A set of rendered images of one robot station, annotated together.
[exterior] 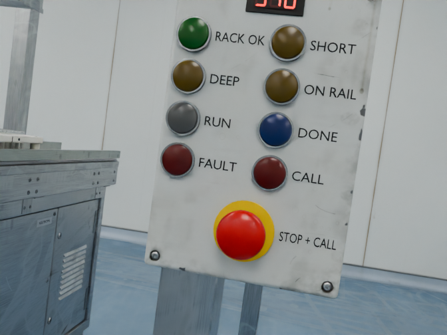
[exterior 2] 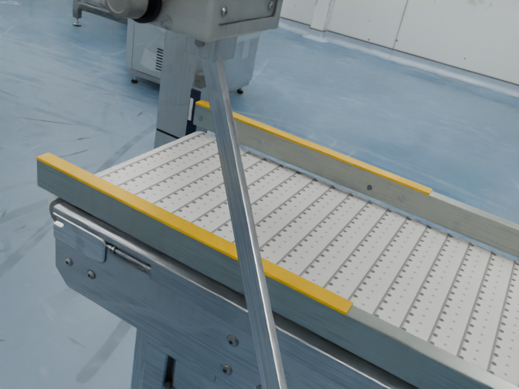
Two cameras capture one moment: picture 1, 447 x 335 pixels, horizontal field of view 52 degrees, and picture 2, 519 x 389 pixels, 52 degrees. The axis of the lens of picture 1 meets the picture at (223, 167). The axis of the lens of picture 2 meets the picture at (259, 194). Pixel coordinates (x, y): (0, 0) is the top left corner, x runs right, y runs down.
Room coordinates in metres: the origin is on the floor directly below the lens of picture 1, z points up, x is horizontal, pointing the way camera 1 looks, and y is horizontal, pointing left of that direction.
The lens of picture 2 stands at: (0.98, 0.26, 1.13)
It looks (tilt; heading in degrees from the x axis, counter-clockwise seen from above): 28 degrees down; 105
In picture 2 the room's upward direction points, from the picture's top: 12 degrees clockwise
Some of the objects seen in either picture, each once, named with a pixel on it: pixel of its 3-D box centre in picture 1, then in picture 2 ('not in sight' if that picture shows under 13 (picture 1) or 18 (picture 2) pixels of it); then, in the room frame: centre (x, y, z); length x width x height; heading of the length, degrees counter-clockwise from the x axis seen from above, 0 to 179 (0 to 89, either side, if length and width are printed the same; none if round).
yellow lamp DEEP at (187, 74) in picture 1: (187, 76); not in sight; (0.39, 0.04, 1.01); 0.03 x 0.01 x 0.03; 81
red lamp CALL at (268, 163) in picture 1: (269, 173); not in sight; (0.38, -0.04, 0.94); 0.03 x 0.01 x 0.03; 81
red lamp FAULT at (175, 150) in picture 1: (177, 159); not in sight; (0.39, 0.04, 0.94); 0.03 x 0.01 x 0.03; 81
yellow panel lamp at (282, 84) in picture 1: (281, 86); not in sight; (0.38, -0.04, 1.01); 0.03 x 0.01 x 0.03; 81
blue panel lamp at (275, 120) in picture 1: (275, 129); not in sight; (0.38, -0.04, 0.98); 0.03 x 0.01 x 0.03; 81
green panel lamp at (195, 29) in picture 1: (193, 33); not in sight; (0.39, 0.04, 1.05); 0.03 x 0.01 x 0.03; 81
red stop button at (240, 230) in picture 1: (243, 232); not in sight; (0.38, -0.02, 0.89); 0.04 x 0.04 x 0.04; 81
